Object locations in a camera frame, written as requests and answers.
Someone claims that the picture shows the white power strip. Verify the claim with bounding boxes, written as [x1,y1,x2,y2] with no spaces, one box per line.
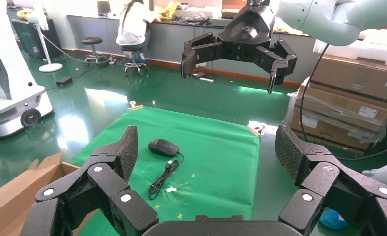
[193,71,216,83]

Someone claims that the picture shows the white wheeled background robot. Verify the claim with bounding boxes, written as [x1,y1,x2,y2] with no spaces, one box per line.
[0,0,54,139]

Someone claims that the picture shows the white standing fan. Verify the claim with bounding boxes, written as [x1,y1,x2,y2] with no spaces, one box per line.
[13,0,63,73]

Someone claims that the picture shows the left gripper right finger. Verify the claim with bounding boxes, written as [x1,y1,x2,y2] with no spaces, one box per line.
[274,124,387,236]

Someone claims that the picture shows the open brown cardboard box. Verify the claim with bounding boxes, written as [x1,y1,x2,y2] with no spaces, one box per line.
[0,152,98,236]

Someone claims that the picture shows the white foam packing block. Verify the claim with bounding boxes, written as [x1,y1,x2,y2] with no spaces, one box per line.
[313,29,387,68]

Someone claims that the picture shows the dark monitor screen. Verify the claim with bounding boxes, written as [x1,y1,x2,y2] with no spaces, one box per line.
[97,0,111,16]

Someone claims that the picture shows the black cabinet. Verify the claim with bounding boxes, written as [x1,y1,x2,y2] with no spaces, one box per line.
[12,18,63,60]

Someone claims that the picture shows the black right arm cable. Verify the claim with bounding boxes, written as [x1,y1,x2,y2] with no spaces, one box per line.
[299,44,387,161]

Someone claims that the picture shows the small brown carton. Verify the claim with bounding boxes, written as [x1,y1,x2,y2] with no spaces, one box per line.
[222,0,248,19]

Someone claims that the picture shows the green table cloth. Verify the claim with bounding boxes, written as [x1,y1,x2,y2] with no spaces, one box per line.
[68,106,262,236]

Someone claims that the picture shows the black round swivel stool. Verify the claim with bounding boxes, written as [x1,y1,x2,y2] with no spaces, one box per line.
[120,44,149,79]
[81,36,110,68]

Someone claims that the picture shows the long grey workbench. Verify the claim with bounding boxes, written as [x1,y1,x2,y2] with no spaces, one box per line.
[66,14,321,84]

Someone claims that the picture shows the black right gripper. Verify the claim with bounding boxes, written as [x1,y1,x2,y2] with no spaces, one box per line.
[180,0,298,94]

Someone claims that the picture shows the blue shoe cover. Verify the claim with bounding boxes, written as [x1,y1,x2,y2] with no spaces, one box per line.
[319,209,349,230]

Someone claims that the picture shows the plastic wrapped brown carton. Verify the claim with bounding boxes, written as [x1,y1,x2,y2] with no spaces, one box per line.
[294,85,387,133]
[288,109,387,154]

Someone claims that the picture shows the seated person white shirt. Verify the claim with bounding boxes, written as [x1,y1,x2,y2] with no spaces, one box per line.
[116,0,162,46]

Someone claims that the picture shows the large brown shipping carton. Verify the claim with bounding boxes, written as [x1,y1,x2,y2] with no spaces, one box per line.
[310,55,387,113]

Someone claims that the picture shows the black wired computer mouse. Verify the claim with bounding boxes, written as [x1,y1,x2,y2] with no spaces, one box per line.
[147,138,185,201]

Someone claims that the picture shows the yellow crumpled bag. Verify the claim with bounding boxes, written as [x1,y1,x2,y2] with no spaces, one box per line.
[154,1,182,20]
[273,17,305,36]

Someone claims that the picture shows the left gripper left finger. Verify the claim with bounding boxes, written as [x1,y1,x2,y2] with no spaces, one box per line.
[19,125,159,236]

